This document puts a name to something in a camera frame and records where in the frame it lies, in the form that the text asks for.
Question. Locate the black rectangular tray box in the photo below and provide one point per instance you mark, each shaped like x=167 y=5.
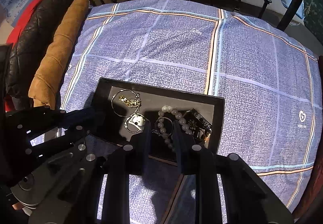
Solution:
x=153 y=99

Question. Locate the small gold charm earring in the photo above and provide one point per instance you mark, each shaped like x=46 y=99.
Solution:
x=131 y=103

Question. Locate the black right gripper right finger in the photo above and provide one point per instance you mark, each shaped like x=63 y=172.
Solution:
x=247 y=198

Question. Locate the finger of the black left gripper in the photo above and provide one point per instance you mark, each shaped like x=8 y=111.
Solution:
x=74 y=135
x=33 y=122

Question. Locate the white earring card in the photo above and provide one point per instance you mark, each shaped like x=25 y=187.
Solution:
x=135 y=123

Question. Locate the silver hoop jewelry cluster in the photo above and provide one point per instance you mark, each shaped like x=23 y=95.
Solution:
x=130 y=94

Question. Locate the black quilted leather jacket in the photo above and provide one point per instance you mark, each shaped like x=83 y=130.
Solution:
x=30 y=38

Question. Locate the tan suede cushion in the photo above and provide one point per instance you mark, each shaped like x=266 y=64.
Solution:
x=47 y=80

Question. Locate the blue checked bed cover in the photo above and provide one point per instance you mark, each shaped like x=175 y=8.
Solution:
x=270 y=82

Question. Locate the black dial wristwatch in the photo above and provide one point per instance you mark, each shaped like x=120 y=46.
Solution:
x=201 y=129

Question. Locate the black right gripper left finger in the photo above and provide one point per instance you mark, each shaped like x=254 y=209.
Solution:
x=127 y=160

